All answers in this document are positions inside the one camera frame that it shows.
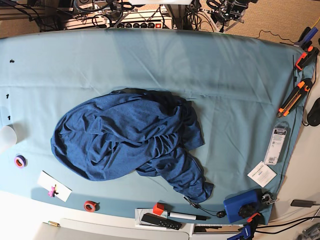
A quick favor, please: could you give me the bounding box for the blue spring clamp upper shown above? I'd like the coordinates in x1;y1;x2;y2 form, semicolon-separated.
293;26;318;48

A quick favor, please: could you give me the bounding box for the blue orange clamp lower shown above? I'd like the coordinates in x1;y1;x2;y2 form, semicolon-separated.
227;212;264;240

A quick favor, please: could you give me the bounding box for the packaged blade box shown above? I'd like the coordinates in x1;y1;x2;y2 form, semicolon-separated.
263;121;289;166

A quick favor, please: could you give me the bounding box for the red cube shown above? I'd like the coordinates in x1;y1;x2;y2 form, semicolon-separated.
152;202;165;216

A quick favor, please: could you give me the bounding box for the black remote control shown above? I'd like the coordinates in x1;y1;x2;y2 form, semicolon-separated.
141;213;182;230

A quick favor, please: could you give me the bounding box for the blue t-shirt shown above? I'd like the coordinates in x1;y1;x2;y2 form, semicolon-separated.
50;89;214;203

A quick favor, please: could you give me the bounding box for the white leaflet card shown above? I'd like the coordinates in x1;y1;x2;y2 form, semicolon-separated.
247;161;277;188

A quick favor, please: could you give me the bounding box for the purple tape roll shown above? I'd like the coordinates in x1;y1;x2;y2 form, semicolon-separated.
14;155;27;169

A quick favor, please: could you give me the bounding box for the translucent white plastic cup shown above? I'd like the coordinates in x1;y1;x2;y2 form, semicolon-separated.
0;125;17;154

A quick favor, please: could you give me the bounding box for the black lanyard with clip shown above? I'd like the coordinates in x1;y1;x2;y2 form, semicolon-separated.
183;195;227;219

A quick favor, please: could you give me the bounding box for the pink small clip toy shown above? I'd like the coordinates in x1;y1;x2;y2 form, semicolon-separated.
48;185;59;198

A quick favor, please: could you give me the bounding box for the light blue table cloth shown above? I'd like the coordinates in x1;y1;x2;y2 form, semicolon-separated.
0;29;302;218

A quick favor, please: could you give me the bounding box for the blue box with knob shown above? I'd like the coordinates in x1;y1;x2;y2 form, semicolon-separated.
223;189;262;223

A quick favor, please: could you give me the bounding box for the red tape roll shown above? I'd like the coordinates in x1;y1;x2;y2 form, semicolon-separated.
83;200;99;213

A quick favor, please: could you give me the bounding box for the white power strip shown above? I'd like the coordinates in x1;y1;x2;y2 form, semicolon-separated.
62;5;175;30

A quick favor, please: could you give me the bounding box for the black small device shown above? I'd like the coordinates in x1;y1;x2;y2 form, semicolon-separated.
290;199;315;208

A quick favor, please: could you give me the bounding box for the orange black clamp upper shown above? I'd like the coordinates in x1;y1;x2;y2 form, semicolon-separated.
295;45;320;72

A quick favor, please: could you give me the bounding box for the white black marker pen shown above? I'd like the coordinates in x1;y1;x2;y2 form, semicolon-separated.
167;212;208;221

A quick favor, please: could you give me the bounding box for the white paper card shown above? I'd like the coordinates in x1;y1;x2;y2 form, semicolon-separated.
37;171;72;202

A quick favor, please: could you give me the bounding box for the metal carabiner clip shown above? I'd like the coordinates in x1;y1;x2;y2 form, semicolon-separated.
261;192;278;205

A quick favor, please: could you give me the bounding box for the brass small pin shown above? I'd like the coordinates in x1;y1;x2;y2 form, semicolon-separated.
47;221;60;227

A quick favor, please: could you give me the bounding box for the black computer mouse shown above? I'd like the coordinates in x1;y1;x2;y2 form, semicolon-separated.
307;98;320;127

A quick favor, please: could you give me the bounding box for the orange black utility knife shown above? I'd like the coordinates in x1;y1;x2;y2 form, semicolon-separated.
276;78;313;118

